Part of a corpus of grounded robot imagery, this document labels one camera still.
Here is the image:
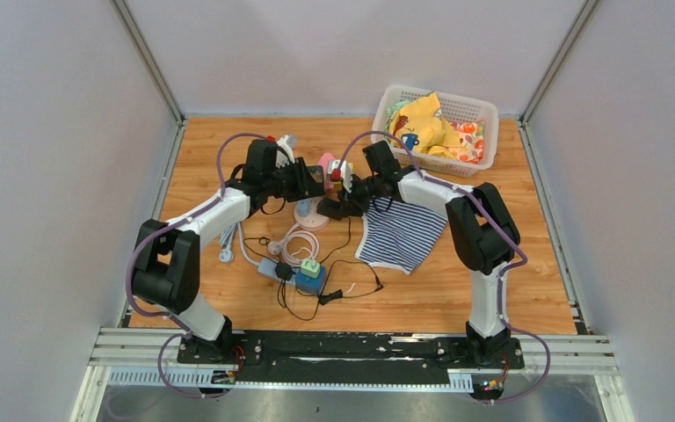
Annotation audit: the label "white plastic basket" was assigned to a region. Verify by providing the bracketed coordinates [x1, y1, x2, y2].
[371, 84, 499, 177]

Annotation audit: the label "blue striped shirt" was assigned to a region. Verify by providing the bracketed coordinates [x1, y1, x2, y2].
[355, 197, 447, 275]

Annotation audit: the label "pink round power strip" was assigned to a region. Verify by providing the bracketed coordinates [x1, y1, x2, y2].
[294, 198, 330, 232]

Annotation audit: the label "black adapter with cable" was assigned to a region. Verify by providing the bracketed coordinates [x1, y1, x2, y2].
[276, 258, 387, 323]

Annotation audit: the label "light blue power cord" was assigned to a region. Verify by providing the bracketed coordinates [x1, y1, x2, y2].
[217, 221, 265, 272]

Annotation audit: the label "blue cube charger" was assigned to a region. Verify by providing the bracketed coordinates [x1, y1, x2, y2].
[294, 266, 326, 296]

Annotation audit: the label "yellow clothes in basket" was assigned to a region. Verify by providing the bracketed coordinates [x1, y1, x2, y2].
[384, 92, 484, 164]

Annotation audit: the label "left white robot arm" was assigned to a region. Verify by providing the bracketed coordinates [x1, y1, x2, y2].
[125, 139, 325, 363]

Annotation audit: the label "dark green cube charger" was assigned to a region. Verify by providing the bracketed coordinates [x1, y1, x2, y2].
[308, 165, 324, 185]

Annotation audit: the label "light blue small charger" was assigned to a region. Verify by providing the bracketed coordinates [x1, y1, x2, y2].
[295, 200, 310, 218]

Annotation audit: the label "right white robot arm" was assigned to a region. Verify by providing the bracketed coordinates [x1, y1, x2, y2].
[318, 142, 521, 367]

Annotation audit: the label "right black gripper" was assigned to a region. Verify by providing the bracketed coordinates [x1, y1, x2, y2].
[338, 173, 383, 218]

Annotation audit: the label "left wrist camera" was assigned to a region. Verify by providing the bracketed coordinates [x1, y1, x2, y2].
[276, 134, 297, 168]

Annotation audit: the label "pink coiled cable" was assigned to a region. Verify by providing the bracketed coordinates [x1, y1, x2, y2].
[266, 223, 321, 266]

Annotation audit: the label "pink triangular power strip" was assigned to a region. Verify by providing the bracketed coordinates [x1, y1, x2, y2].
[317, 153, 336, 193]

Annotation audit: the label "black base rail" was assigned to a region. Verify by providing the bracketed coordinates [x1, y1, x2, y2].
[177, 330, 525, 388]

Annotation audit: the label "light blue power strip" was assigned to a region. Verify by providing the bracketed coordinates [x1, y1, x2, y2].
[258, 258, 297, 287]

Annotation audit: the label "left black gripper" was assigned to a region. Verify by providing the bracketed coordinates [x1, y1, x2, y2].
[264, 157, 324, 203]

